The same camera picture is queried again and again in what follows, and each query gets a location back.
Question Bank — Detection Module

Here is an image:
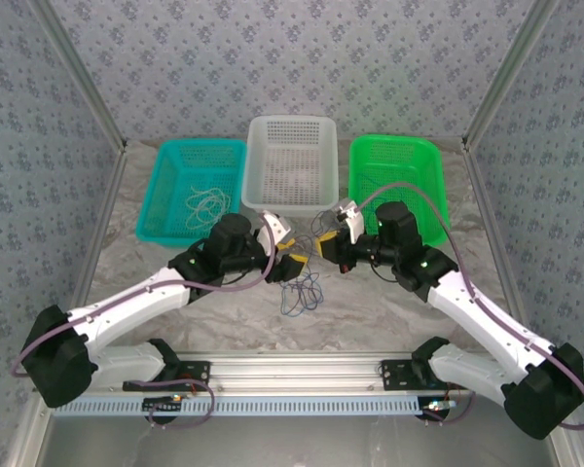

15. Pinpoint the thin dark purple cable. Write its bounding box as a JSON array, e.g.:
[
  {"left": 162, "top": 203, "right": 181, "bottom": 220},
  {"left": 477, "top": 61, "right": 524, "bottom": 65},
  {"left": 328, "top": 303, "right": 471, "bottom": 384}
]
[{"left": 277, "top": 213, "right": 345, "bottom": 317}]

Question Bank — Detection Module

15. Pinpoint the thin white cable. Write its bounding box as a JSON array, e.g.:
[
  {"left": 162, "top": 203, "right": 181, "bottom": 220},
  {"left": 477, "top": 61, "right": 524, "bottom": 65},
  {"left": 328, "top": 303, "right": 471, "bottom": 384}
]
[{"left": 183, "top": 187, "right": 234, "bottom": 230}]

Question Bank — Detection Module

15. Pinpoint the thin blue cable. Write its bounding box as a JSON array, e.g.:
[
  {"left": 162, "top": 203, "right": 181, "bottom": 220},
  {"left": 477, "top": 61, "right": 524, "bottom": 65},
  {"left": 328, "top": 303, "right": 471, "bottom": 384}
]
[{"left": 357, "top": 167, "right": 385, "bottom": 205}]

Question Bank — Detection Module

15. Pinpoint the green plastic basket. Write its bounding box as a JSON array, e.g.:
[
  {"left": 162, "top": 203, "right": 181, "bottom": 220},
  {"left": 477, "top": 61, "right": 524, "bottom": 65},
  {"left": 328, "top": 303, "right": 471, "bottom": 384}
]
[{"left": 346, "top": 134, "right": 451, "bottom": 251}]

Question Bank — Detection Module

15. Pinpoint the white plastic basket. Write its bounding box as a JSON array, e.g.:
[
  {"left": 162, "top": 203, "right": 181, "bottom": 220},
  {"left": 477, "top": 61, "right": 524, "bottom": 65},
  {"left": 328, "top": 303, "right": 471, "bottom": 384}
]
[{"left": 241, "top": 115, "right": 341, "bottom": 219}]

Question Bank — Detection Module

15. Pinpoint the teal plastic basket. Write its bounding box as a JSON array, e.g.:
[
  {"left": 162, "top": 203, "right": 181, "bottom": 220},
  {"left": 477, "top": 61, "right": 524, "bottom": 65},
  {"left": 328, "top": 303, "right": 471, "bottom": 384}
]
[{"left": 134, "top": 138, "right": 248, "bottom": 252}]

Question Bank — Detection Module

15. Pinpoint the small black adapter board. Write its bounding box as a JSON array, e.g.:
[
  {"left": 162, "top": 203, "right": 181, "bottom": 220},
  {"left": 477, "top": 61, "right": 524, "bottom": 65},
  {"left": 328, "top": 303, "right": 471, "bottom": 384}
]
[
  {"left": 420, "top": 398, "right": 457, "bottom": 420},
  {"left": 142, "top": 395, "right": 185, "bottom": 415}
]

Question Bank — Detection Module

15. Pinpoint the grey metal panel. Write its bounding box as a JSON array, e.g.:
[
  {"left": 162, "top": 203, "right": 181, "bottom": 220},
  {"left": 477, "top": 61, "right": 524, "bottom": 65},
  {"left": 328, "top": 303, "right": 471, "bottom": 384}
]
[{"left": 38, "top": 415, "right": 561, "bottom": 467}]

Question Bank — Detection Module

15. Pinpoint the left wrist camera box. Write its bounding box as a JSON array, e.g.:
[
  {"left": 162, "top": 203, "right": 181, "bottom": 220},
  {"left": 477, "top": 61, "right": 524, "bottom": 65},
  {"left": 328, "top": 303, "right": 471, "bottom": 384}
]
[{"left": 258, "top": 209, "right": 293, "bottom": 244}]

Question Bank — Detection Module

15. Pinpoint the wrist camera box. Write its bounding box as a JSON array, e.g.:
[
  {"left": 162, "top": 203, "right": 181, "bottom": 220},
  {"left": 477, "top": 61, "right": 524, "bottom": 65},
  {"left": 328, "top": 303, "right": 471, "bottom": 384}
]
[
  {"left": 258, "top": 209, "right": 293, "bottom": 244},
  {"left": 331, "top": 198, "right": 367, "bottom": 244}
]

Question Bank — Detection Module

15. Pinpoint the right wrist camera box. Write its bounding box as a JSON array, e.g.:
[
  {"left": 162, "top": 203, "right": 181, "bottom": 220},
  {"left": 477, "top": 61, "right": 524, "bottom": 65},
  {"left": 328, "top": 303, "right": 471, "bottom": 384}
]
[{"left": 331, "top": 198, "right": 367, "bottom": 244}]

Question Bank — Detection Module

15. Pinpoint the right arm mauve camera cable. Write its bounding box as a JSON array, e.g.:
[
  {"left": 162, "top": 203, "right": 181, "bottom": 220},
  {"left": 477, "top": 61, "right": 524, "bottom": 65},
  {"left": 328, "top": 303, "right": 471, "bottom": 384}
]
[{"left": 340, "top": 181, "right": 584, "bottom": 432}]

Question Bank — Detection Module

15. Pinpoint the arm mauve camera cable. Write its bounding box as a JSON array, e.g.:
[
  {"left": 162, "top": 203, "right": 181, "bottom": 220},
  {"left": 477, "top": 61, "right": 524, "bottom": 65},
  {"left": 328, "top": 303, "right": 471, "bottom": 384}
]
[
  {"left": 10, "top": 209, "right": 277, "bottom": 431},
  {"left": 340, "top": 181, "right": 584, "bottom": 432}
]

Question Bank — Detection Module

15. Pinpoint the aluminium mounting rail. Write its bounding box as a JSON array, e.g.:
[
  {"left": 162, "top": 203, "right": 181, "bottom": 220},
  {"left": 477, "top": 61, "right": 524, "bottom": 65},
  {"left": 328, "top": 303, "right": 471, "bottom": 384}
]
[{"left": 32, "top": 350, "right": 565, "bottom": 394}]

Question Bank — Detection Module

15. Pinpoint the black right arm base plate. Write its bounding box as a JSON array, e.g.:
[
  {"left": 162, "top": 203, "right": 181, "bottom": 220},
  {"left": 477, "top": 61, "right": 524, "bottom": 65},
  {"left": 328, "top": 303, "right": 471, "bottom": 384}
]
[{"left": 380, "top": 359, "right": 471, "bottom": 392}]

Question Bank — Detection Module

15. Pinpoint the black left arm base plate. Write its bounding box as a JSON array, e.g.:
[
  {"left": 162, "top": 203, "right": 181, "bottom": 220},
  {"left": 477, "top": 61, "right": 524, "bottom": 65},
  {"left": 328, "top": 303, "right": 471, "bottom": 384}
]
[{"left": 122, "top": 359, "right": 211, "bottom": 393}]

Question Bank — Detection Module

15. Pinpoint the white slotted cable duct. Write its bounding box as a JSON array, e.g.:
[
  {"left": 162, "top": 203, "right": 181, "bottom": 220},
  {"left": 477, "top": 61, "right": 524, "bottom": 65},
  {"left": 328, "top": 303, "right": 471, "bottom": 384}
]
[{"left": 52, "top": 396, "right": 422, "bottom": 418}]

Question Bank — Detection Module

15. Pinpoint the left arm mauve camera cable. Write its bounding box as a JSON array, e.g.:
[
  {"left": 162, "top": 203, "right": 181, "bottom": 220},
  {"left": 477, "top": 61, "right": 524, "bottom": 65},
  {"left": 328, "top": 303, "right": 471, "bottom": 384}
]
[{"left": 10, "top": 209, "right": 277, "bottom": 431}]

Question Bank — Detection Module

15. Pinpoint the aluminium frame post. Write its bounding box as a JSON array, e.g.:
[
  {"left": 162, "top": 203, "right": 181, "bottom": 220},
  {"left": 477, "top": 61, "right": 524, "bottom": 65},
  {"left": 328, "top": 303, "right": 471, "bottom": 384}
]
[
  {"left": 460, "top": 0, "right": 562, "bottom": 150},
  {"left": 28, "top": 0, "right": 128, "bottom": 153}
]

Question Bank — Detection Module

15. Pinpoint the aluminium corner frame rail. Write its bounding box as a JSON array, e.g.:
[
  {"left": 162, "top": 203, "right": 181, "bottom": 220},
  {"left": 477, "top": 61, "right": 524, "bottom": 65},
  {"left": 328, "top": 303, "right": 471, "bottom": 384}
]
[
  {"left": 544, "top": 427, "right": 584, "bottom": 467},
  {"left": 3, "top": 403, "right": 55, "bottom": 467}
]

